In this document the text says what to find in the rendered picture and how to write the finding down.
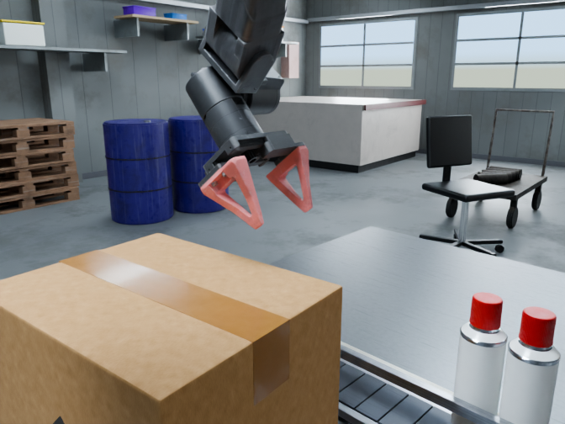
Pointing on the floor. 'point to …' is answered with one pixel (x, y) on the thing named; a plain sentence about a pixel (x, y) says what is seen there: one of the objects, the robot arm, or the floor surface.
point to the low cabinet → (349, 129)
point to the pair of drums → (157, 167)
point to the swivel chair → (434, 149)
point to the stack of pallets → (37, 162)
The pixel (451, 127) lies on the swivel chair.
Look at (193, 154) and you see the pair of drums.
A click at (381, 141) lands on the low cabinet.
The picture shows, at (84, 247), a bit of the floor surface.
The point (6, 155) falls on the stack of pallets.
